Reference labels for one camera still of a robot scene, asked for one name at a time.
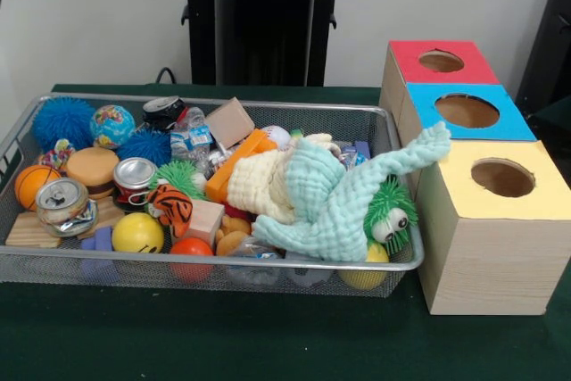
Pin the wooden box with three holes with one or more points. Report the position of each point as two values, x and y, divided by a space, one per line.
490 265

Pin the mint green cloth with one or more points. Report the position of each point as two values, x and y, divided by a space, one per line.
321 202

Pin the cream cloth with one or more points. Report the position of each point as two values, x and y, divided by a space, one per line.
259 184

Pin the small tiger plush toy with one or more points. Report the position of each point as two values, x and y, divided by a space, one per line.
171 207

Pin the green spiky ball with eyes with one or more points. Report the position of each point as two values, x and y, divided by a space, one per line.
388 202

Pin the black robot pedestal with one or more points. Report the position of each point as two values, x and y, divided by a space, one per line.
263 19

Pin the black frame between tables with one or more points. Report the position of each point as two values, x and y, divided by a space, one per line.
548 42

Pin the small blue spiky ball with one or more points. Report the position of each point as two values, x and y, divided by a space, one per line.
145 148

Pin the wooden cube block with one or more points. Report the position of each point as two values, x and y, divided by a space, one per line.
232 120

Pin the small orange basketball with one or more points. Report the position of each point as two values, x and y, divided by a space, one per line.
33 187

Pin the globe print ball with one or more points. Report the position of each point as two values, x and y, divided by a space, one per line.
112 126

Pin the toy foam burger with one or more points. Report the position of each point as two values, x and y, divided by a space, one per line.
91 169

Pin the grey mesh bin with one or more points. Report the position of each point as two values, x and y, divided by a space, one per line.
18 265

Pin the yellow ball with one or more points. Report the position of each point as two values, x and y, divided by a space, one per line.
136 231

